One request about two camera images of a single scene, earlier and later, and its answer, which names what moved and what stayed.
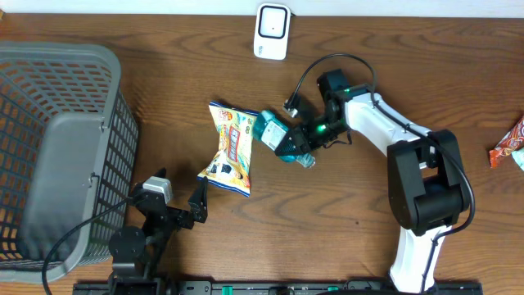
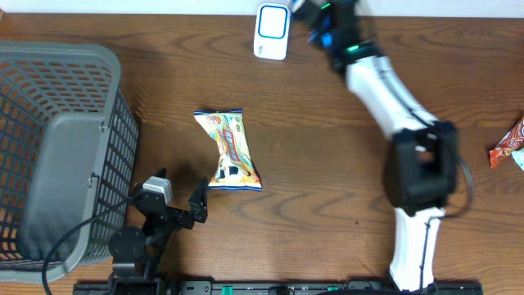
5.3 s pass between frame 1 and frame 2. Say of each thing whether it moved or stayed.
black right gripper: moved
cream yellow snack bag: moved
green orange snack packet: stayed
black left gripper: stayed
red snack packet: stayed
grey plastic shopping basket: stayed
